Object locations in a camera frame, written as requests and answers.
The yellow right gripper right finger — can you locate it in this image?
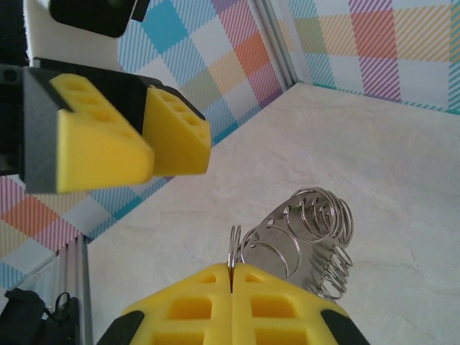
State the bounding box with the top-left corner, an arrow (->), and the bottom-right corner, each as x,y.
231,263 -> 372,345

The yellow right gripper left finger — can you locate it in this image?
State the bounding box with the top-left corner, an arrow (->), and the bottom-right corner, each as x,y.
96,262 -> 234,345

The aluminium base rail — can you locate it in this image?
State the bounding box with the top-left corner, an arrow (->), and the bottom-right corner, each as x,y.
57,233 -> 95,345

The aluminium frame post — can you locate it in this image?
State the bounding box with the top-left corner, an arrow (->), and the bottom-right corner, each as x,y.
251,0 -> 300,93

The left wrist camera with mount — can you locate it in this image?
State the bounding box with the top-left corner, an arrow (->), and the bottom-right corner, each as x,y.
22,0 -> 151,70

